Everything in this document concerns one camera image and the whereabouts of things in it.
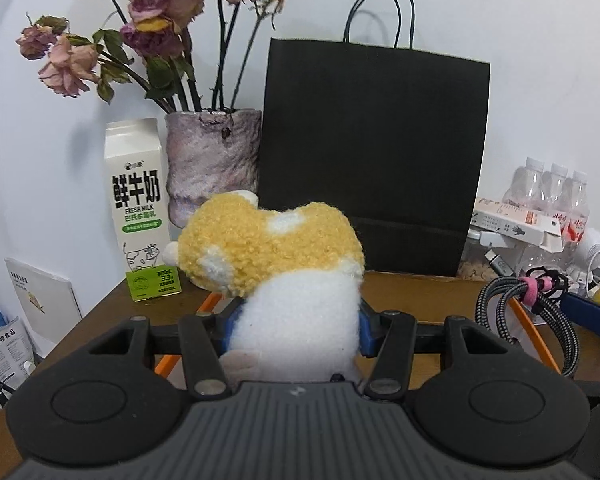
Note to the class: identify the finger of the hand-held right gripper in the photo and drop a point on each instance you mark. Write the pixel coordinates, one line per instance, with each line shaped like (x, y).
(590, 312)

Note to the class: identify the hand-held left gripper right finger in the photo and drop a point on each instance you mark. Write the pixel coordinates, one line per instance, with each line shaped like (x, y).
(366, 330)

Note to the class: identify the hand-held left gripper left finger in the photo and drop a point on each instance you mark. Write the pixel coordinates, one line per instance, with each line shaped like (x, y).
(232, 330)

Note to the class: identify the orange cardboard box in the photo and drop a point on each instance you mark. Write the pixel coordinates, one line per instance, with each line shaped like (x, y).
(540, 345)

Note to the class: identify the yellow and white plush toy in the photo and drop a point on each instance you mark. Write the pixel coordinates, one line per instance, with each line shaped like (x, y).
(280, 260)

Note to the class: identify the white round device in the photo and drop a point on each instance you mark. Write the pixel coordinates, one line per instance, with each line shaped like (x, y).
(592, 242)

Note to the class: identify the white cardboard carton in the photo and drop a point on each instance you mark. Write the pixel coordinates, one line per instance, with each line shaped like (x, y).
(515, 222)

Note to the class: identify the white and green milk carton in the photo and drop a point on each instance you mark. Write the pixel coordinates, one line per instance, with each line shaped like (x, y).
(140, 200)

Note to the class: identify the mottled purple vase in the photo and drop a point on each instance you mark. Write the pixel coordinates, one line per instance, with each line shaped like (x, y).
(212, 165)

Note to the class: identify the black paper bag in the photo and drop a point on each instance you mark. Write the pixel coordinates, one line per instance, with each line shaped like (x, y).
(375, 160)

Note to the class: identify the blue and white packet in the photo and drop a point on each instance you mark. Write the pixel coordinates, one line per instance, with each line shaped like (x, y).
(2, 355)

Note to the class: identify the dried rose bouquet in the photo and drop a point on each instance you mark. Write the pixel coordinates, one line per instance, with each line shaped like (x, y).
(160, 5)

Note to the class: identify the white wall panel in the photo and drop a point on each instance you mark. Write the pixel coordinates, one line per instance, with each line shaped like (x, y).
(45, 305)

